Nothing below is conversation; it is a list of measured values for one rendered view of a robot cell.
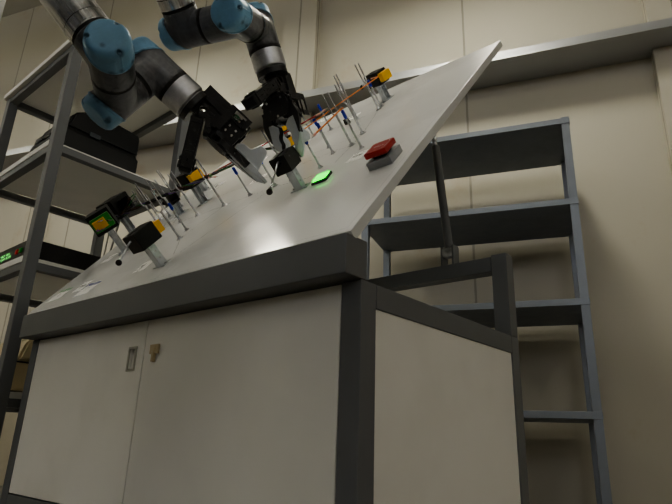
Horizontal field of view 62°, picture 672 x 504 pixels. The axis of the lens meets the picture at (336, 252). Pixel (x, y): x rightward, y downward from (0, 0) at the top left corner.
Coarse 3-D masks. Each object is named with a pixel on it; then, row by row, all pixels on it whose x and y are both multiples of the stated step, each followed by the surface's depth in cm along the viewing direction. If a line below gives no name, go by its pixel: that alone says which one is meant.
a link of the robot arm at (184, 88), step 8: (176, 80) 106; (184, 80) 107; (192, 80) 109; (176, 88) 106; (184, 88) 107; (192, 88) 108; (200, 88) 109; (168, 96) 107; (176, 96) 107; (184, 96) 107; (192, 96) 108; (168, 104) 108; (176, 104) 107; (184, 104) 108; (176, 112) 109
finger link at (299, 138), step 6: (288, 120) 125; (294, 120) 124; (288, 126) 125; (294, 126) 124; (294, 132) 124; (300, 132) 124; (306, 132) 128; (294, 138) 124; (300, 138) 124; (306, 138) 127; (300, 144) 124; (300, 150) 125; (300, 156) 125
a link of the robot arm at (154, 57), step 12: (144, 48) 105; (156, 48) 107; (144, 60) 105; (156, 60) 106; (168, 60) 107; (144, 72) 104; (156, 72) 106; (168, 72) 106; (180, 72) 108; (156, 84) 106; (168, 84) 106; (156, 96) 109
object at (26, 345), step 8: (24, 344) 169; (32, 344) 169; (0, 352) 176; (24, 352) 167; (24, 360) 168; (16, 368) 164; (24, 368) 166; (16, 376) 164; (24, 376) 166; (16, 384) 164
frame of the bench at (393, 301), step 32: (352, 288) 86; (384, 288) 90; (352, 320) 85; (416, 320) 96; (448, 320) 105; (32, 352) 156; (352, 352) 83; (512, 352) 125; (352, 384) 81; (352, 416) 80; (352, 448) 78; (352, 480) 77
